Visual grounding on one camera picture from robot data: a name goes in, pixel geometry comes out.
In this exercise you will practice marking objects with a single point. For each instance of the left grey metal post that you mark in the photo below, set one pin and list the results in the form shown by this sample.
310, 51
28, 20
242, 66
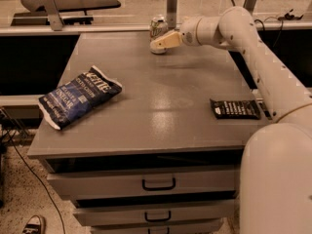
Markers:
52, 11

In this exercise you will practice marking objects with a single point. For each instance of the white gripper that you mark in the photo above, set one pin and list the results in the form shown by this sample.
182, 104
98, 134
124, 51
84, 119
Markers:
188, 33

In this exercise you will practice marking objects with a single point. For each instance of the bottom grey drawer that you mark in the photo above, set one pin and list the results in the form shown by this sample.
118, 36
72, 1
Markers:
194, 227

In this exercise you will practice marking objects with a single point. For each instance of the top grey drawer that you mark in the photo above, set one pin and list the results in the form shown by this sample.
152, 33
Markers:
145, 182

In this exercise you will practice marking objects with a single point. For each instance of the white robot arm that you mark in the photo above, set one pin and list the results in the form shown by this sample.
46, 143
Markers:
276, 167

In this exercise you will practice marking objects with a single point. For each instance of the grey drawer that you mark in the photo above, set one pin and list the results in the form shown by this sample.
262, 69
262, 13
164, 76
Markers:
145, 182
155, 213
194, 227

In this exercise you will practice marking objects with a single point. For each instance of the white green 7up can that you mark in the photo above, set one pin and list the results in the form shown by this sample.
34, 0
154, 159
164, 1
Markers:
158, 27

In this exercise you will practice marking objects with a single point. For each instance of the blue Kettle chips bag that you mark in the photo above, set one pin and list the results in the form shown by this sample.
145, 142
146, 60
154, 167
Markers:
76, 98

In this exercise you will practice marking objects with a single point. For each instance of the middle grey drawer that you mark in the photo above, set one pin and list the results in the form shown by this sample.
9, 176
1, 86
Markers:
155, 213

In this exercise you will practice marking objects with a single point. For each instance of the black white sneaker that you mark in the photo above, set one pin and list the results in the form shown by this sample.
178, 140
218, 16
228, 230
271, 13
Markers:
36, 225

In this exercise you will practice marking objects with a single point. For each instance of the middle grey metal post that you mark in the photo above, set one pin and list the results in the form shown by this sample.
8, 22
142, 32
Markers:
171, 13

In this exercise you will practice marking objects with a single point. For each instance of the grey drawer cabinet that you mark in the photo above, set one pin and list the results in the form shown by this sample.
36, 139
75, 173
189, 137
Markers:
161, 119

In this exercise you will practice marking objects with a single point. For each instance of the black rxbar chocolate bar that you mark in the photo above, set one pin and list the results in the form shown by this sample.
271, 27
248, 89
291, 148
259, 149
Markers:
235, 109

